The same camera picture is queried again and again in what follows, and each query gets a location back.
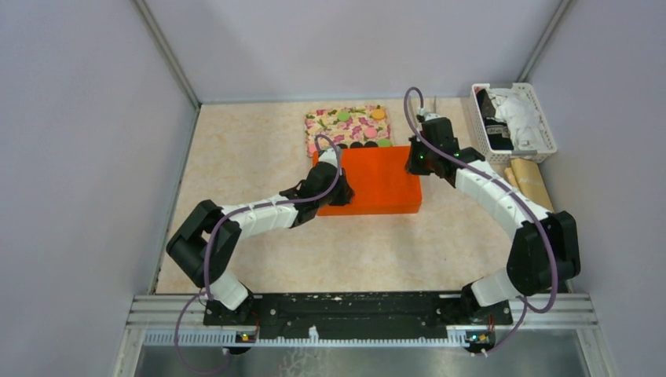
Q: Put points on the pink cookie right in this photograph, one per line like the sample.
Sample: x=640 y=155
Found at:
x=370 y=132

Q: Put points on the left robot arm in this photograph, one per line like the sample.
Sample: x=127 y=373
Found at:
x=204 y=243

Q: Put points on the black item in basket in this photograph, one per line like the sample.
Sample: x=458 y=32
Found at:
x=497 y=131

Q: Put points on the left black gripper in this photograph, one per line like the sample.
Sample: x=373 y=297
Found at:
x=346 y=192

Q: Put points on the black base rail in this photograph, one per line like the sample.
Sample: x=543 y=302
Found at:
x=388 y=315

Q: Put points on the green cookie top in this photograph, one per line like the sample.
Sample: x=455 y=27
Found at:
x=343 y=116

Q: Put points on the yellow cookie far right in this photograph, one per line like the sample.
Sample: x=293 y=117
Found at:
x=378 y=114

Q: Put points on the white plastic basket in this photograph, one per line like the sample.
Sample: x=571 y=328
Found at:
x=503 y=156

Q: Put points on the floral cookie tray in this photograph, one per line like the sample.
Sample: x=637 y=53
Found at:
x=324 y=121

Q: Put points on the orange box lid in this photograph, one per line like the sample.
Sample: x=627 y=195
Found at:
x=380 y=182

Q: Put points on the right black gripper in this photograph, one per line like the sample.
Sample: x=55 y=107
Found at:
x=411 y=166

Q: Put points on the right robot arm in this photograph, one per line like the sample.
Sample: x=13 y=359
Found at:
x=544 y=250

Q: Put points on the white cloth in basket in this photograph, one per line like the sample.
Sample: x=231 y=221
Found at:
x=514 y=107

